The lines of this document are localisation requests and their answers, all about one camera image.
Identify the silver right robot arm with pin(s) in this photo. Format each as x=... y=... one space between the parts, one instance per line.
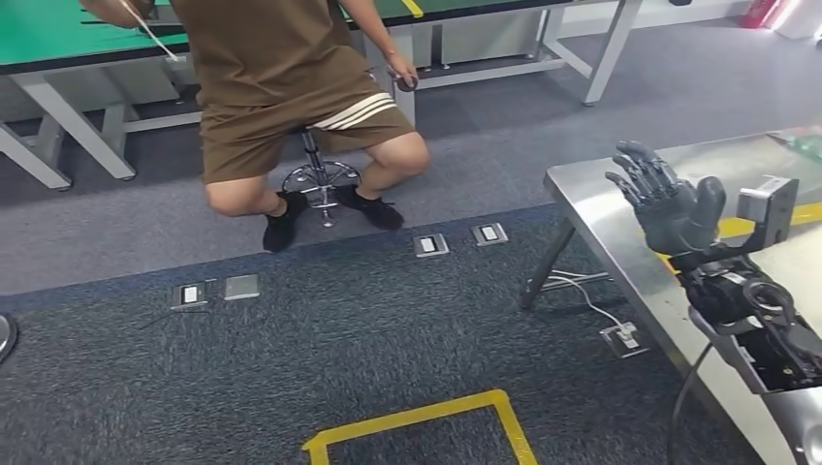
x=738 y=295

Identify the steel workbench table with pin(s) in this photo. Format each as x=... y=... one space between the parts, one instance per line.
x=610 y=205

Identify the green top white workbench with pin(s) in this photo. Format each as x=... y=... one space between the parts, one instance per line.
x=51 y=38
x=603 y=51

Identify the steel floor outlet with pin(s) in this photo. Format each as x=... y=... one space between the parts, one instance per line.
x=490 y=234
x=624 y=340
x=430 y=246
x=189 y=296

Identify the chrome base stool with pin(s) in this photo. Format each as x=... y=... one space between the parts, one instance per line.
x=321 y=179

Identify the steel floor cover plate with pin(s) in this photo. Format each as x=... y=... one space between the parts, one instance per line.
x=241 y=287

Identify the yellow floor tape square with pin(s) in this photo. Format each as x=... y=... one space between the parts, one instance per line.
x=411 y=417

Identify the person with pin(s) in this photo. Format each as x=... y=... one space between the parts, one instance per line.
x=276 y=64

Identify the yellow tape frame on bench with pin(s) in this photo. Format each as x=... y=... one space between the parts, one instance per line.
x=738 y=226

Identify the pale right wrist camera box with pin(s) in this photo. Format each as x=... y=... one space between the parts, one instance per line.
x=767 y=205

